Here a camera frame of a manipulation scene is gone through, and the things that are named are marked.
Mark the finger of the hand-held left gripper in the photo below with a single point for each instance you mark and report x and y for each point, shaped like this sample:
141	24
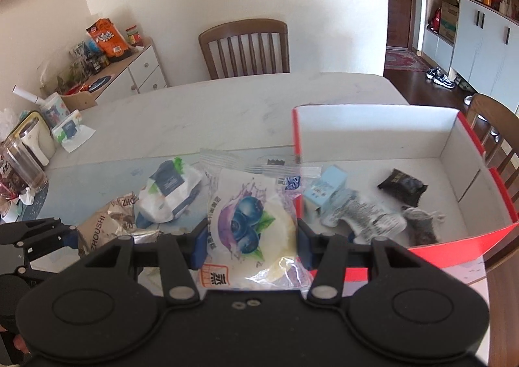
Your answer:
40	233
32	265

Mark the brown wooden chair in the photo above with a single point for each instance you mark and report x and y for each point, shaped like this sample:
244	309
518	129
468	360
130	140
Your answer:
245	32
486	103

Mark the person's left hand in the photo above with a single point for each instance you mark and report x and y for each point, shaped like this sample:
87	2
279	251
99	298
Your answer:
19	344

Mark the dark sneaker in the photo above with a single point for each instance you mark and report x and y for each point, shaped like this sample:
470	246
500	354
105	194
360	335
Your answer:
446	80
434	73

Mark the black snack packet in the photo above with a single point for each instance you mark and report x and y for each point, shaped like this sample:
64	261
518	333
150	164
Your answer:
401	186

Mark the white marble desktop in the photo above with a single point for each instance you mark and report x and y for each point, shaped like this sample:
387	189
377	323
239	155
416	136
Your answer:
243	107

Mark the white side cabinet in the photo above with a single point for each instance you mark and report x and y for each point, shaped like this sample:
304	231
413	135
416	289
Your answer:
142	67

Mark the red patterned rug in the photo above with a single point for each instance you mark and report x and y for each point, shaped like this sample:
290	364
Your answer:
405	60

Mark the white wall cabinet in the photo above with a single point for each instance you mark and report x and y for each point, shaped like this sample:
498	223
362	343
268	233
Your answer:
486	38

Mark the white green tissue packet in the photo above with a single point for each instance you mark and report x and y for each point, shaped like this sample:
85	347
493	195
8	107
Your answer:
166	196

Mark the red cardboard box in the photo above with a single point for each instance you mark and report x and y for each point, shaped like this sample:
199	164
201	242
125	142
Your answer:
365	135

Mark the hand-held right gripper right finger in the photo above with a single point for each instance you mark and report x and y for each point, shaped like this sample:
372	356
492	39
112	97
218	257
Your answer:
305	245

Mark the white kettle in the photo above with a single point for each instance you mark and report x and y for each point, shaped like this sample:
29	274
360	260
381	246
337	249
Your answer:
34	140

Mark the small red labelled jar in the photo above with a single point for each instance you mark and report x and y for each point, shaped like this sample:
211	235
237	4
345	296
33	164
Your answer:
133	36

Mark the printed white cup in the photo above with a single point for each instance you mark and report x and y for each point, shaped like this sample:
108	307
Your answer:
56	109

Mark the orange snack bag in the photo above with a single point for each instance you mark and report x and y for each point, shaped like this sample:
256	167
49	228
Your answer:
107	40

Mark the soft tissue pack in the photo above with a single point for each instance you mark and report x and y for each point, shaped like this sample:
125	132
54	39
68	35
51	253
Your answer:
69	129

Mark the brown silver snack packet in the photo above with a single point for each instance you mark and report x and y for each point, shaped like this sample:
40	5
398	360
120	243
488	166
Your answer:
105	225

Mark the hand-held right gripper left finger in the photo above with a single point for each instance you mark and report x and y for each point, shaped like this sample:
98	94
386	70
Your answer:
200	245

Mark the white black-printed snack packet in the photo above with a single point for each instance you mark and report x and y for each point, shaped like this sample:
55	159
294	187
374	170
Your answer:
365	217

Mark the tall clear glass jar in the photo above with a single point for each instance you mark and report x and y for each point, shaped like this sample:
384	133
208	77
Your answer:
20	164

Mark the crumpled white tissue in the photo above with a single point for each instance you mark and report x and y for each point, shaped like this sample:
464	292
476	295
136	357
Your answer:
27	196

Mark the blueberry bread packet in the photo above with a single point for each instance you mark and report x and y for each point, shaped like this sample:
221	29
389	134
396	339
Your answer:
247	225

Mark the grey dark snack packet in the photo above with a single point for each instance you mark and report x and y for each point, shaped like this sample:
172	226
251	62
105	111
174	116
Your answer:
421	225

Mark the small light blue box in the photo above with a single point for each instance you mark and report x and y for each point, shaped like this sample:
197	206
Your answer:
324	188

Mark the red bag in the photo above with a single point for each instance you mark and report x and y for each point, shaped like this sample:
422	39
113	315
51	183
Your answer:
436	20

